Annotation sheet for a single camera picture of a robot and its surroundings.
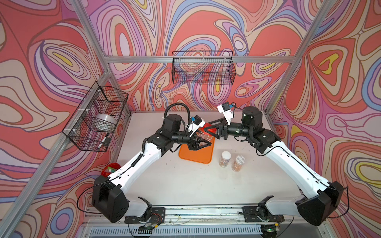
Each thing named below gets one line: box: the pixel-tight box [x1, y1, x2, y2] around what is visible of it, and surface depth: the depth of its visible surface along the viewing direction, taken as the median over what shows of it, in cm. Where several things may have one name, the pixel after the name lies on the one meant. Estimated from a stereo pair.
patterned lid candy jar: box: [231, 154, 246, 173], surface depth 84 cm
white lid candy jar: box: [219, 150, 232, 168], surface depth 85 cm
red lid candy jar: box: [195, 122, 218, 142], surface depth 66 cm
